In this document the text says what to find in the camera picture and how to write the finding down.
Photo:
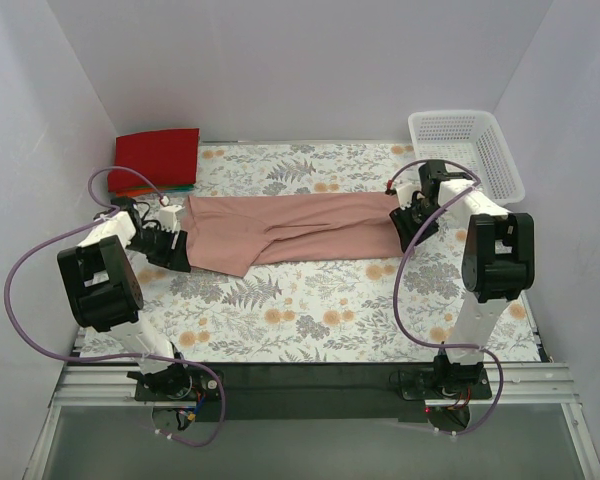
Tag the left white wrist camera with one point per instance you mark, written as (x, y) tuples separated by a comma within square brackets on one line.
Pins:
[(169, 217)]

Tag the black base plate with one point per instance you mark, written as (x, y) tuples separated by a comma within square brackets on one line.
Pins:
[(314, 391)]

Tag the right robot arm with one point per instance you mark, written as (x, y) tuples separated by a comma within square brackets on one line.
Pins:
[(498, 264)]

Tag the pink t shirt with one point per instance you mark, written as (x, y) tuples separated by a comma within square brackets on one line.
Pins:
[(229, 235)]

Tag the green folded t shirt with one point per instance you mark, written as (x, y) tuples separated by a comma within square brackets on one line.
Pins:
[(171, 189)]

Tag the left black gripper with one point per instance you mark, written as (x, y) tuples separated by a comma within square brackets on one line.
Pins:
[(165, 246)]

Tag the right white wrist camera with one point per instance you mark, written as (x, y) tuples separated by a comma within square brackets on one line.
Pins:
[(402, 191)]

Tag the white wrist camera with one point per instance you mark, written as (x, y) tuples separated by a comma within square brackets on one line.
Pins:
[(402, 191), (169, 217)]

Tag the aluminium frame rail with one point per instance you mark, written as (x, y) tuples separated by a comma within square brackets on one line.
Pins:
[(107, 385)]

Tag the floral table mat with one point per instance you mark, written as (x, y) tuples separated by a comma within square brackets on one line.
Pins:
[(341, 311)]

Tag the white plastic basket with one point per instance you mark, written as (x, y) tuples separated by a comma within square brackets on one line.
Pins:
[(473, 139)]

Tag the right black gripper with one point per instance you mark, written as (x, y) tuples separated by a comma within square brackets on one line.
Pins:
[(413, 220)]

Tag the red folded t shirt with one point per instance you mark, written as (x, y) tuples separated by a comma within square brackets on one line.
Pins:
[(168, 158)]

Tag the orange folded t shirt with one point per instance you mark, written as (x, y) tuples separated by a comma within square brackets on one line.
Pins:
[(136, 192)]

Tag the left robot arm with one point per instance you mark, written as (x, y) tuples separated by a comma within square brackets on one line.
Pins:
[(105, 294)]

